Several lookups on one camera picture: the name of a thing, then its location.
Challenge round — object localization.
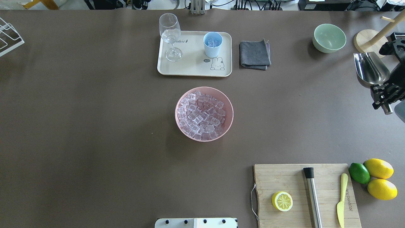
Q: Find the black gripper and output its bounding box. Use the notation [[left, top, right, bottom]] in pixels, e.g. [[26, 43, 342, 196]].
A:
[[370, 32, 405, 110]]

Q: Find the steel ice scoop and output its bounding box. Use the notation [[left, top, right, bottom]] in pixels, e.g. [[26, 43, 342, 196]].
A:
[[353, 52, 393, 115]]

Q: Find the wooden cup tree stand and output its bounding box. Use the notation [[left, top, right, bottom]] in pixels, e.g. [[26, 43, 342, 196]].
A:
[[353, 11, 405, 58]]

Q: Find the blue plastic cup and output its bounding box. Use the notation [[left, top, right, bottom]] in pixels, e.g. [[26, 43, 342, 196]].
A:
[[203, 32, 223, 58]]

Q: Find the pile of clear ice cubes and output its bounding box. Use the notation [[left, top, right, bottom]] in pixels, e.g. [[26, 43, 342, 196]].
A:
[[175, 90, 227, 141]]

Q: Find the white cup rack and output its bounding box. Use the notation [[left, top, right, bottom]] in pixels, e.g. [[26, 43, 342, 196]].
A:
[[0, 18, 25, 57]]

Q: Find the yellow lemon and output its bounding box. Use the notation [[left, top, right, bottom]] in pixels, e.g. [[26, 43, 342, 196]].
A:
[[367, 179, 398, 200], [363, 158, 394, 179]]

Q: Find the green bowl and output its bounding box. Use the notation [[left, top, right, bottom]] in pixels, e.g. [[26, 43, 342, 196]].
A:
[[312, 24, 346, 53]]

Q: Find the green lime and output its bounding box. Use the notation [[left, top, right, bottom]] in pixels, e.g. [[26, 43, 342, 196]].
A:
[[348, 163, 370, 184]]

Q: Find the yellow plastic knife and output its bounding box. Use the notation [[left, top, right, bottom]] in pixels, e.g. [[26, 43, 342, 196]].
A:
[[336, 173, 348, 228]]

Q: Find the grey folded cloth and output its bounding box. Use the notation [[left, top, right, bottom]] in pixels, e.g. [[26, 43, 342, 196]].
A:
[[239, 39, 271, 71]]

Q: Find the steel muddler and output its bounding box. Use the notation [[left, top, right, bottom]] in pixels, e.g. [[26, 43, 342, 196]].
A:
[[303, 167, 323, 228]]

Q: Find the half lemon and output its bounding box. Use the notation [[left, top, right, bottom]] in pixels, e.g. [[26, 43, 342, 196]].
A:
[[271, 191, 293, 212]]

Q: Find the pink bowl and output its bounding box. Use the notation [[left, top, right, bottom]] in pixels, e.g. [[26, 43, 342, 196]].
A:
[[174, 86, 234, 142]]

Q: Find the cream rabbit tray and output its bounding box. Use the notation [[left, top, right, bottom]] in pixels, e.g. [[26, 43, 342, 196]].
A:
[[157, 31, 233, 77]]

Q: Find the clear wine glass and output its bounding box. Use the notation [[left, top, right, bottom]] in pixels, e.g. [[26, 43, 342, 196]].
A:
[[159, 13, 183, 62]]

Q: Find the aluminium frame post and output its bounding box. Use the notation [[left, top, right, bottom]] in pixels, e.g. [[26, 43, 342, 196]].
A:
[[190, 0, 206, 15]]

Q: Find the white pedestal column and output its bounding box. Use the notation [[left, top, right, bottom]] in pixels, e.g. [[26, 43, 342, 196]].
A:
[[154, 217, 238, 228]]

